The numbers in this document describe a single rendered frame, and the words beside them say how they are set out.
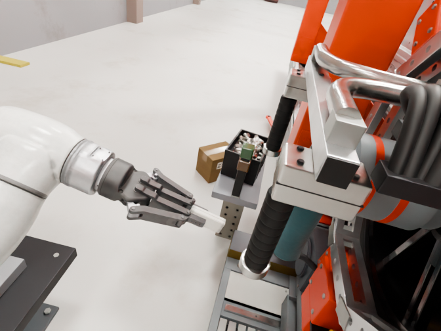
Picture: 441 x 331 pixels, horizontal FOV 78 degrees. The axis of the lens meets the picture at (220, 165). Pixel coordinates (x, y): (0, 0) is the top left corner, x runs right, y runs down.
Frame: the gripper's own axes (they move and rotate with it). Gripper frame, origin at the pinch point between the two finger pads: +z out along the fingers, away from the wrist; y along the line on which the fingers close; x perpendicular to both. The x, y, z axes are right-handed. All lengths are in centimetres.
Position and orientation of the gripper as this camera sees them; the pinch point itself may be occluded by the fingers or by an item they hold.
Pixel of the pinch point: (206, 219)
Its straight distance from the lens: 53.6
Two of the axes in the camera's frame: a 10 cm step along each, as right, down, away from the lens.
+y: 1.5, -5.6, 8.2
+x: -4.2, 7.1, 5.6
